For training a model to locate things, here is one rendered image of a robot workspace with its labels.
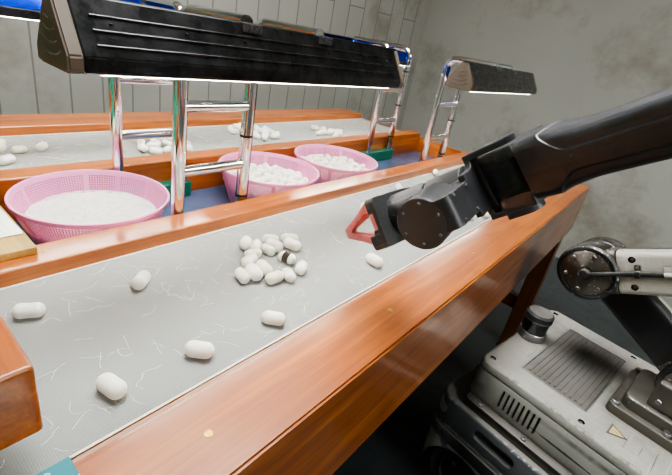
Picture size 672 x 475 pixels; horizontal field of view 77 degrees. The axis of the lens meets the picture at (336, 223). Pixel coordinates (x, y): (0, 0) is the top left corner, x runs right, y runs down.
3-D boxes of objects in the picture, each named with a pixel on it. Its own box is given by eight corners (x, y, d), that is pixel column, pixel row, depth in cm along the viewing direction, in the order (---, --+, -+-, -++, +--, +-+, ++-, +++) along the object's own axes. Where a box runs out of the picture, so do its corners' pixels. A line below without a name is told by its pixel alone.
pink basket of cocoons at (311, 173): (327, 198, 124) (332, 168, 120) (289, 230, 100) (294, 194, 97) (247, 175, 130) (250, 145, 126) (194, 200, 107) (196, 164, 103)
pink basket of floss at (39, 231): (185, 219, 96) (186, 181, 92) (140, 283, 72) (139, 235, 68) (63, 202, 93) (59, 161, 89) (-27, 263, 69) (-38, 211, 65)
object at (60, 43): (402, 89, 86) (411, 51, 83) (67, 74, 40) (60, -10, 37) (372, 81, 91) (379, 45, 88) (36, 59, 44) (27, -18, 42)
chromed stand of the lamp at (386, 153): (391, 158, 181) (418, 47, 162) (364, 163, 166) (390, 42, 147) (357, 145, 191) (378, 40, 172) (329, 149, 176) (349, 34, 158)
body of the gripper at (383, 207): (359, 202, 54) (406, 182, 49) (400, 190, 61) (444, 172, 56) (377, 250, 53) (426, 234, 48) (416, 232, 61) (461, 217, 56)
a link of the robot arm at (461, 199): (550, 198, 46) (516, 129, 46) (527, 239, 38) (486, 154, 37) (455, 230, 54) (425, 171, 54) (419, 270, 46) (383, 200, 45)
